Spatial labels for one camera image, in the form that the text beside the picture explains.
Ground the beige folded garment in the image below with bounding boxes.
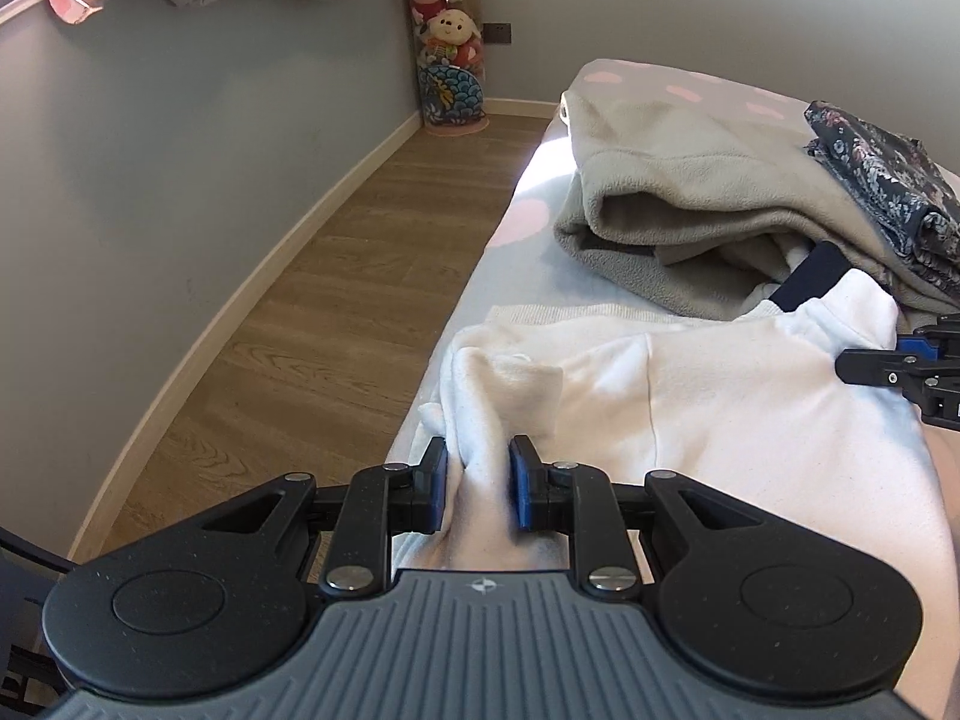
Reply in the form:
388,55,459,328
555,86,958,320

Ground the plush toy column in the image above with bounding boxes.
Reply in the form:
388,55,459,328
409,0,488,137

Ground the dark floral folded garment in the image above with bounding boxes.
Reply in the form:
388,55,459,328
804,101,958,299

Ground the dark wall socket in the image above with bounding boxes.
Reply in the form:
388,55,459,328
482,21,512,46

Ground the cream long sleeve shirt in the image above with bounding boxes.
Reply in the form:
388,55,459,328
394,270,958,718

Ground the black chair frame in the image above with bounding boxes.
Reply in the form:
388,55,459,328
2,528,75,718

